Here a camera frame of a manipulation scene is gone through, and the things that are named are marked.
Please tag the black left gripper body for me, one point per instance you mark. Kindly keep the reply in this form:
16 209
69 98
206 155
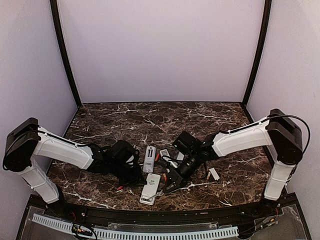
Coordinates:
128 177

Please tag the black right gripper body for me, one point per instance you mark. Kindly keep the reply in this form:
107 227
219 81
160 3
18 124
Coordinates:
186 172

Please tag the clear handled screwdriver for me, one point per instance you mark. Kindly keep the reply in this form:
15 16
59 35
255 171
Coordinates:
160 193

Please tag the white battery cover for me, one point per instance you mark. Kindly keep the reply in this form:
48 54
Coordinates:
214 174
180 157

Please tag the white remote with battery compartment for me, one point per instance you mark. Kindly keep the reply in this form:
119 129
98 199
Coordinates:
149 159

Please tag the white remote with green buttons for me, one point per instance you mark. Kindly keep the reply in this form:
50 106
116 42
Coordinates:
149 191

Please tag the white remote with QR label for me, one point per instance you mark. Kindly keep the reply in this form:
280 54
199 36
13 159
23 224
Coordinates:
164 153

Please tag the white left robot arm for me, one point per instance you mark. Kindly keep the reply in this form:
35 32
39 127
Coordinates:
29 140

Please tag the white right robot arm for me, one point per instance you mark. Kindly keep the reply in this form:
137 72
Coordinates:
277 130

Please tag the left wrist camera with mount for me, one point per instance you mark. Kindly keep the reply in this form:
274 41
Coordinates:
124 153

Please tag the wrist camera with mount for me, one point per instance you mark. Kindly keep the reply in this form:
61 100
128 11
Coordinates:
124 153
184 143

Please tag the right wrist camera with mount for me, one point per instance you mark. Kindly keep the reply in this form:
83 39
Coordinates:
184 143

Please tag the white slotted cable duct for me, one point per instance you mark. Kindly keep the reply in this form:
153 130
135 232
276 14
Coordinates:
99 233

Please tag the black curved front rail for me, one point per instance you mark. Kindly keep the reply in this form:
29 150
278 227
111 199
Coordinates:
238 215

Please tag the black left rear frame post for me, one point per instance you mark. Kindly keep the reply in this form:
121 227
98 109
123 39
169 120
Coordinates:
63 52

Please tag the black frame post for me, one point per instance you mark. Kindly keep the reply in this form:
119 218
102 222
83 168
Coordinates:
258 52
63 52

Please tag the black right rear frame post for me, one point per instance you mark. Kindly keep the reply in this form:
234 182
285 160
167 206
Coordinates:
258 52

